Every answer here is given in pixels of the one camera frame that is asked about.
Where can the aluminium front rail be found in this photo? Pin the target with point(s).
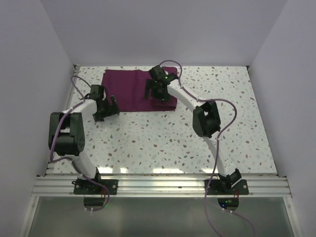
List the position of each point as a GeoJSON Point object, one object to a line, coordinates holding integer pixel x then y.
{"type": "Point", "coordinates": [167, 186]}

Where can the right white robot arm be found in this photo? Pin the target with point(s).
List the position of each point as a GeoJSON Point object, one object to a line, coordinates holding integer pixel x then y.
{"type": "Point", "coordinates": [206, 121]}

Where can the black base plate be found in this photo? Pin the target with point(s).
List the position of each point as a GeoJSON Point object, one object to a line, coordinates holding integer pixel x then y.
{"type": "Point", "coordinates": [106, 186]}
{"type": "Point", "coordinates": [217, 188]}

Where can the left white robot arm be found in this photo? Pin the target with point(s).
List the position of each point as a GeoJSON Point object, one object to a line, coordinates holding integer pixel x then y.
{"type": "Point", "coordinates": [66, 139]}

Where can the aluminium left side rail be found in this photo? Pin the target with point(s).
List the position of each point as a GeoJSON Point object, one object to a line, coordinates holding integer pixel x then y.
{"type": "Point", "coordinates": [59, 119]}

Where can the purple surgical wrap cloth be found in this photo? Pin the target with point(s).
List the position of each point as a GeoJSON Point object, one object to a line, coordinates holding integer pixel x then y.
{"type": "Point", "coordinates": [128, 88]}

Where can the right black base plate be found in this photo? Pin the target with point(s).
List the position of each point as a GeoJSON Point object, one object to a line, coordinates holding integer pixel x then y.
{"type": "Point", "coordinates": [217, 188]}

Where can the aluminium rail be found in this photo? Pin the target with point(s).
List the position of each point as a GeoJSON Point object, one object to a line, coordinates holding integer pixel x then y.
{"type": "Point", "coordinates": [59, 119]}
{"type": "Point", "coordinates": [167, 186]}

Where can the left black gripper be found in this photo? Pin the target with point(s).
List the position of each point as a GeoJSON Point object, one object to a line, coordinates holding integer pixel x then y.
{"type": "Point", "coordinates": [112, 109]}

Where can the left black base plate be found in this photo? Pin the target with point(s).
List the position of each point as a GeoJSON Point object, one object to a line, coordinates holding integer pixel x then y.
{"type": "Point", "coordinates": [106, 186]}

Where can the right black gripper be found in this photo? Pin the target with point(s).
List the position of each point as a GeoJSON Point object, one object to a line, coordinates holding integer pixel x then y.
{"type": "Point", "coordinates": [164, 97]}

